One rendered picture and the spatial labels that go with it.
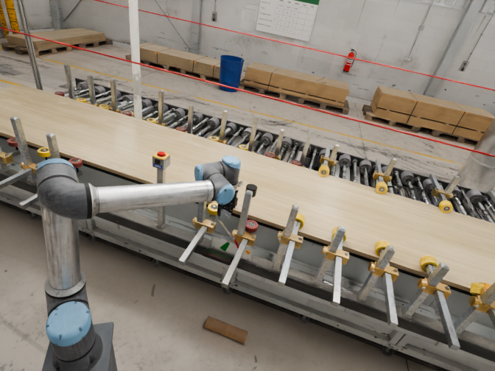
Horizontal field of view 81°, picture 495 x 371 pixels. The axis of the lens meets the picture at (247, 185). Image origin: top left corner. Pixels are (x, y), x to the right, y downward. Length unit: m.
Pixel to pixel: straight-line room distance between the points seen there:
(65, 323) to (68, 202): 0.56
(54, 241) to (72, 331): 0.35
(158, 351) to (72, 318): 0.96
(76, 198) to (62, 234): 0.27
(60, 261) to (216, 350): 1.29
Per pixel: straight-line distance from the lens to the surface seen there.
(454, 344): 1.62
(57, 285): 1.46
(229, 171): 1.33
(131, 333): 2.33
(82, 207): 1.02
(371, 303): 1.89
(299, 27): 8.34
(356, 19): 8.34
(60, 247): 1.30
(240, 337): 2.25
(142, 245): 2.58
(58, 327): 1.41
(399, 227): 2.18
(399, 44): 8.50
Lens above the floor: 2.02
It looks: 33 degrees down
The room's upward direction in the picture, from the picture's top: 11 degrees clockwise
